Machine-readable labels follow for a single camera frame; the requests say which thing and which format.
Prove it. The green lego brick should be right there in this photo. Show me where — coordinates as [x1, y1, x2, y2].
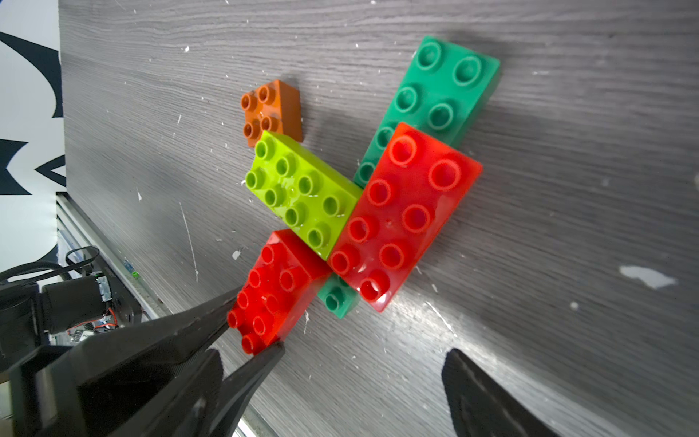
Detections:
[316, 35, 502, 320]

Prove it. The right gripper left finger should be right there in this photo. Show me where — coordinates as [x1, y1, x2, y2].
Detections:
[209, 342, 285, 437]

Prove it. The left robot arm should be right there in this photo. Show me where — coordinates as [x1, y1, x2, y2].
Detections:
[1, 264, 258, 436]

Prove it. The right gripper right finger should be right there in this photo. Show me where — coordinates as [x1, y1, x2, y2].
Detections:
[442, 349, 558, 437]

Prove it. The orange square lego left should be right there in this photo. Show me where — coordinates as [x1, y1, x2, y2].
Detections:
[240, 79, 303, 147]

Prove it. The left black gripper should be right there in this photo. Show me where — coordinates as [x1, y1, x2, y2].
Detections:
[8, 291, 237, 436]

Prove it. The lime lego brick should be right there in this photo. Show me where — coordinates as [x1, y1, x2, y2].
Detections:
[246, 131, 362, 260]

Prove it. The red lego brick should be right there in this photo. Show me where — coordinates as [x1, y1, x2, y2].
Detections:
[227, 229, 331, 355]
[328, 123, 483, 312]

